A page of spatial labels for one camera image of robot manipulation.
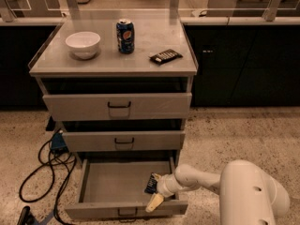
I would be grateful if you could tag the blue rxbar blueberry bar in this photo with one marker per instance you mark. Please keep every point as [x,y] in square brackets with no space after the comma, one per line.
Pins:
[152,186]

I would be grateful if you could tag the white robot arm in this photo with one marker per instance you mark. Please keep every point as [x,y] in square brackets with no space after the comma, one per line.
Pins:
[247,194]

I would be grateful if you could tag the grey middle drawer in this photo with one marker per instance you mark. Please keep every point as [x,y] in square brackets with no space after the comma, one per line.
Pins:
[124,140]

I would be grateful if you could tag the grey drawer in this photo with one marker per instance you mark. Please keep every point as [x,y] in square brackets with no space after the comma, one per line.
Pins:
[96,107]
[124,140]
[111,188]

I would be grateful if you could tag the grey bottom drawer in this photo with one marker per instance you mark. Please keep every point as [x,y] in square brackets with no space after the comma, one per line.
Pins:
[111,188]

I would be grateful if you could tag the grey top drawer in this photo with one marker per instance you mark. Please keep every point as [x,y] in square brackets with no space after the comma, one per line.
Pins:
[96,107]

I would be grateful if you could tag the grey drawer cabinet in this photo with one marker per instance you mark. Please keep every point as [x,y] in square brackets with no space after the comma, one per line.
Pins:
[59,72]

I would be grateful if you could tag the blue power box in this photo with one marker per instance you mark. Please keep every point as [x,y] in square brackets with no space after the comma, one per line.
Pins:
[58,144]

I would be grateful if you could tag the dark snack bar wrapper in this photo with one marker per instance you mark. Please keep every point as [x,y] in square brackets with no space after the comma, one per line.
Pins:
[165,57]

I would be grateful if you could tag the black object on floor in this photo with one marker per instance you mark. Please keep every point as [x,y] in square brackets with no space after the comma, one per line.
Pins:
[26,217]

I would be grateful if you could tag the blue pepsi can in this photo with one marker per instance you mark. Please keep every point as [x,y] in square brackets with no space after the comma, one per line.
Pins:
[125,36]

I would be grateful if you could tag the white ceramic bowl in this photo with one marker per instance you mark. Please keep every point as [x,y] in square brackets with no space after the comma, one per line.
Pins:
[84,44]

